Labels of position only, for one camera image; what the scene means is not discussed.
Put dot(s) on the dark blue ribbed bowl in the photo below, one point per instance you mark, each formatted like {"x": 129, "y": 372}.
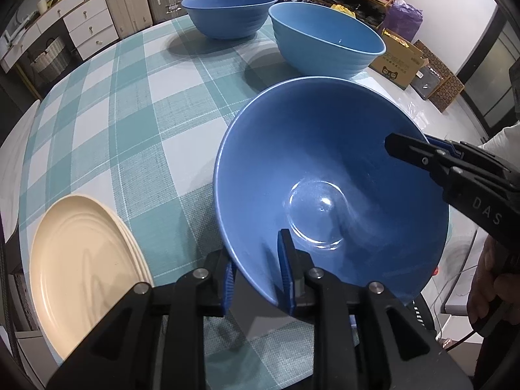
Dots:
{"x": 227, "y": 20}

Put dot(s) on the woven laundry basket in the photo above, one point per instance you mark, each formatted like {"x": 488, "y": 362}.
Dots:
{"x": 48, "y": 61}

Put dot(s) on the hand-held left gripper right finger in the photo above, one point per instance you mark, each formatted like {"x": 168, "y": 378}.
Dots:
{"x": 285, "y": 276}

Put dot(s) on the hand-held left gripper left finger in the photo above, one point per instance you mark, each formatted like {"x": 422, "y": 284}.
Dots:
{"x": 227, "y": 288}

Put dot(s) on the brown dotted box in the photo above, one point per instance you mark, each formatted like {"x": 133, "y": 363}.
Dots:
{"x": 447, "y": 89}

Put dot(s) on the light blue ribbed bowl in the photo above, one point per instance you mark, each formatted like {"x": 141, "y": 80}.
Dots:
{"x": 317, "y": 48}

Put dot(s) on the purple bag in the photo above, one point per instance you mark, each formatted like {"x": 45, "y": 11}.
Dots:
{"x": 402, "y": 18}

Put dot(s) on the cream plastic plate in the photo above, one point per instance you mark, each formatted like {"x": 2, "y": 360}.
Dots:
{"x": 141, "y": 254}
{"x": 81, "y": 260}
{"x": 136, "y": 252}

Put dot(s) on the cream cup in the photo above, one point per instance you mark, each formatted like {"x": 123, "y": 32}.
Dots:
{"x": 42, "y": 6}

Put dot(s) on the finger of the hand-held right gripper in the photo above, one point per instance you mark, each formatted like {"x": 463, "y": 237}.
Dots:
{"x": 447, "y": 146}
{"x": 410, "y": 150}

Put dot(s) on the yellow plastic bag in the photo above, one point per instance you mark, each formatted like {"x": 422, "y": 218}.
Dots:
{"x": 343, "y": 9}

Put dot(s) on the cat print cardboard box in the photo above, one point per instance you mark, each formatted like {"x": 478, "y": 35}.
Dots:
{"x": 400, "y": 63}

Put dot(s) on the dark glass sliding door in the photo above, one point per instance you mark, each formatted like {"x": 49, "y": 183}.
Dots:
{"x": 495, "y": 81}

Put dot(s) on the person's white shirt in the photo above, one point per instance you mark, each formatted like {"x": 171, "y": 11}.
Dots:
{"x": 505, "y": 140}

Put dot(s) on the person's right hand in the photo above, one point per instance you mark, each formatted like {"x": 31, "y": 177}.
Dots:
{"x": 485, "y": 280}

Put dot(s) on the white drawer cabinet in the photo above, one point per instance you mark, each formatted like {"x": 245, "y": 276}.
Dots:
{"x": 87, "y": 20}

